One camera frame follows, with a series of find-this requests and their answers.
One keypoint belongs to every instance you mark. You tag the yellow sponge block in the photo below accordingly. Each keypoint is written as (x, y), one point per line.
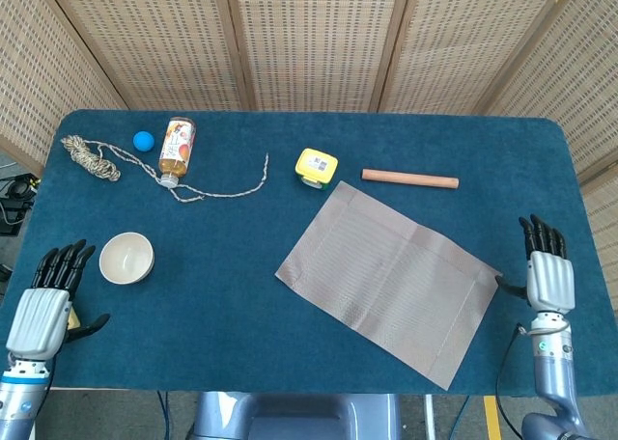
(74, 320)

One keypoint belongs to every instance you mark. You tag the black floor equipment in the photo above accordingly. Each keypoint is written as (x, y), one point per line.
(14, 203)

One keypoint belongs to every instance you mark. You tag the blue carpet table cover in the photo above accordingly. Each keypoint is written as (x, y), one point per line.
(217, 290)

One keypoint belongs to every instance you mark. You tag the beige woven placemat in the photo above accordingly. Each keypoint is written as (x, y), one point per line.
(386, 285)

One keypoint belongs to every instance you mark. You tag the small blue ball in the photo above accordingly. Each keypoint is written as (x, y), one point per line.
(143, 141)

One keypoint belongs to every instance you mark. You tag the woven bamboo folding screen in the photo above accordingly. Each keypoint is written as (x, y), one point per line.
(314, 39)

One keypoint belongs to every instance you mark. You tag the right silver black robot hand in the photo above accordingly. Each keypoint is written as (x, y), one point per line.
(550, 281)

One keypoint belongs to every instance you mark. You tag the blue grey robot torso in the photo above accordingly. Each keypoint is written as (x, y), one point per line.
(299, 416)

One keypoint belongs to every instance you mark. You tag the juice bottle with fruit label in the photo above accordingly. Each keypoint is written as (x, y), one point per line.
(177, 145)

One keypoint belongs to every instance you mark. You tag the yellow floor tape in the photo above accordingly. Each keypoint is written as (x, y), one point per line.
(492, 418)

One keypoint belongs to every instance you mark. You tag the yellow tape measure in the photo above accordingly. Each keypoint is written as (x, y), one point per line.
(316, 165)

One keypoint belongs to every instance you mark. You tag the cream ceramic bowl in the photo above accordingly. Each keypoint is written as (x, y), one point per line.
(126, 259)

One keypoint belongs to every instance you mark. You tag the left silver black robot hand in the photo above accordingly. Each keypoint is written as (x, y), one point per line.
(38, 319)

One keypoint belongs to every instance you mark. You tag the white table leg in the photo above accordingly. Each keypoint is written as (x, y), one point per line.
(429, 418)

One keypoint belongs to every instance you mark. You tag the wooden rolling pin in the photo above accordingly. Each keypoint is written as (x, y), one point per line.
(410, 178)

